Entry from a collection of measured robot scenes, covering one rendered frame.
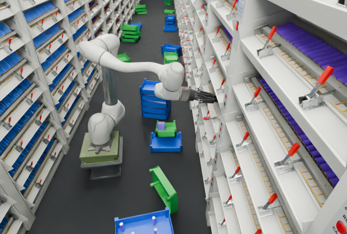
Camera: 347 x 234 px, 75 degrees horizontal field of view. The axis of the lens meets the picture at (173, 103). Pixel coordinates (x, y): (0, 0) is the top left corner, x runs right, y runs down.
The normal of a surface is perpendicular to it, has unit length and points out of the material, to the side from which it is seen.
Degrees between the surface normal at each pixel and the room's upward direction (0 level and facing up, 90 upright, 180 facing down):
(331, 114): 20
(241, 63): 90
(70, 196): 0
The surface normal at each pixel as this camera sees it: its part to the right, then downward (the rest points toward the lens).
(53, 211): 0.01, -0.83
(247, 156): -0.33, -0.78
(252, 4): 0.03, 0.56
